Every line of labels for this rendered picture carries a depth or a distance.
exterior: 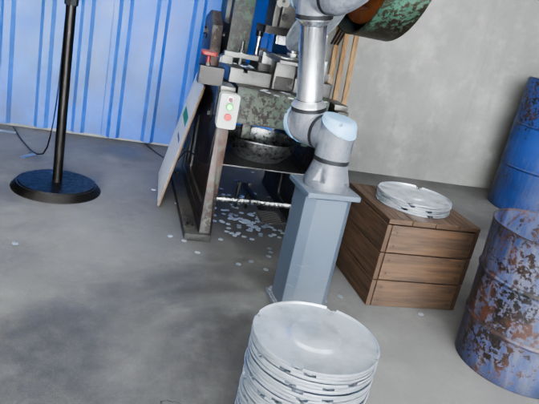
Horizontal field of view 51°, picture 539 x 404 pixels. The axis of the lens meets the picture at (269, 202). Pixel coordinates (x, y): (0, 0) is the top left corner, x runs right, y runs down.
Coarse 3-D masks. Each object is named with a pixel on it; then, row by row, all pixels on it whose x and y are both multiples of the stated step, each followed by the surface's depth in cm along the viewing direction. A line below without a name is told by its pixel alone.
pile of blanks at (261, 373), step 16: (256, 352) 121; (256, 368) 121; (272, 368) 117; (288, 368) 114; (240, 384) 130; (256, 384) 120; (272, 384) 117; (288, 384) 116; (304, 384) 114; (320, 384) 114; (336, 384) 115; (352, 384) 117; (368, 384) 123; (240, 400) 128; (256, 400) 121; (272, 400) 118; (288, 400) 116; (304, 400) 116; (320, 400) 115; (336, 400) 116; (352, 400) 118
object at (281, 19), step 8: (280, 0) 229; (288, 0) 230; (272, 8) 234; (280, 8) 231; (288, 8) 229; (272, 16) 233; (280, 16) 230; (288, 16) 230; (272, 24) 233; (280, 24) 231; (288, 24) 231
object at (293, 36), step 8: (336, 16) 214; (296, 24) 200; (328, 24) 216; (336, 24) 220; (288, 32) 203; (296, 32) 205; (328, 32) 222; (288, 40) 207; (296, 40) 211; (288, 48) 213; (296, 48) 217
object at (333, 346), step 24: (264, 312) 133; (288, 312) 135; (312, 312) 137; (336, 312) 139; (264, 336) 123; (288, 336) 125; (312, 336) 126; (336, 336) 128; (360, 336) 131; (288, 360) 116; (312, 360) 118; (336, 360) 120; (360, 360) 121
